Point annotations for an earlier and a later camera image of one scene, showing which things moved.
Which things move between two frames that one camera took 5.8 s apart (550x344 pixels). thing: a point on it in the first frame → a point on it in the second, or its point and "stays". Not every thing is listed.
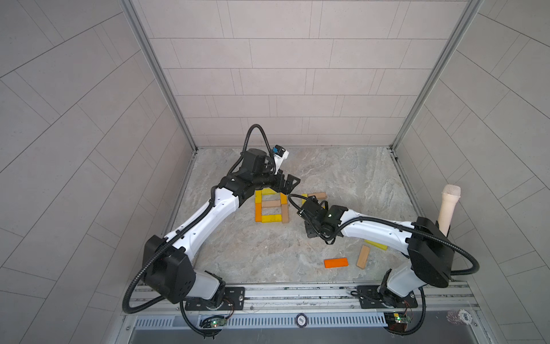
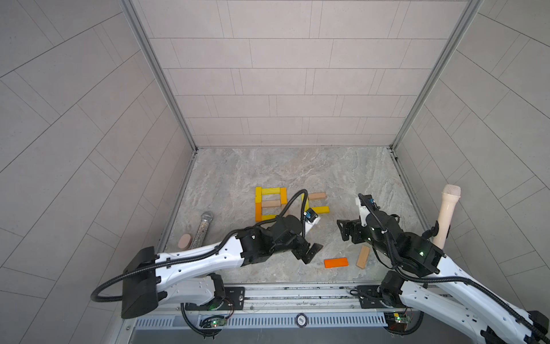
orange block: [258, 212] stays
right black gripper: [309, 232] → [354, 226]
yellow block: [268, 190] stays
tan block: [320, 196] stays
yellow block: [258, 196] stays
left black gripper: [284, 188] → [300, 253]
